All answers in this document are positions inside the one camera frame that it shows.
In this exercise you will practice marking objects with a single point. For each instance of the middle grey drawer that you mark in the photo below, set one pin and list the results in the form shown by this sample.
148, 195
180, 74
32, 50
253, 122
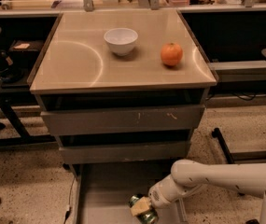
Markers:
125, 152

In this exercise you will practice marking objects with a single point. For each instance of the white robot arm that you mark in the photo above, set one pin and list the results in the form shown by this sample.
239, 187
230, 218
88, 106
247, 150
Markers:
187, 177

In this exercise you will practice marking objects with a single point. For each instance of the top grey drawer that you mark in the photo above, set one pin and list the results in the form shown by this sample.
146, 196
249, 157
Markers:
123, 120

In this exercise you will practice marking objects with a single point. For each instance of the black desk frame leg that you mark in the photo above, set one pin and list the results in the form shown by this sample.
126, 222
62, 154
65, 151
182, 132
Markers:
24, 137

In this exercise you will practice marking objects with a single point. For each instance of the white bowl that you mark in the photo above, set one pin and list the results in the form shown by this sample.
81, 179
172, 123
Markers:
121, 41

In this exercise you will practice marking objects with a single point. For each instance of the orange fruit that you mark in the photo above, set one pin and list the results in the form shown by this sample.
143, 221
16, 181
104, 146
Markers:
171, 54

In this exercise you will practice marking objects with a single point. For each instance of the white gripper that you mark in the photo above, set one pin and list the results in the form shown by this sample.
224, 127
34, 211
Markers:
158, 198

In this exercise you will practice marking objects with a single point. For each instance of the black table leg base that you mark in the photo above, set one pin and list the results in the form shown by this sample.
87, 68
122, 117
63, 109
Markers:
216, 133

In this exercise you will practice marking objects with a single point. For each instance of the bottom grey drawer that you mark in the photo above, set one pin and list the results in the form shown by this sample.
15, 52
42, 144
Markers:
104, 190

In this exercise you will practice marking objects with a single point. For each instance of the grey drawer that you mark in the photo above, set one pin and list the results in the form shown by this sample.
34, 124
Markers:
104, 190
125, 152
123, 120

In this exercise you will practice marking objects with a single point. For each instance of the green soda can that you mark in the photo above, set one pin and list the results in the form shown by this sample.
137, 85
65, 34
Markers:
149, 217

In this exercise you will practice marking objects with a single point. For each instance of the grey drawer cabinet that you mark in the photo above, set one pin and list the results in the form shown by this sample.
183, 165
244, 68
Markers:
79, 72

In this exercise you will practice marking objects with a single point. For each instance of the dark shelf with items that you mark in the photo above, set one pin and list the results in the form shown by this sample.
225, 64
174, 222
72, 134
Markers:
20, 59

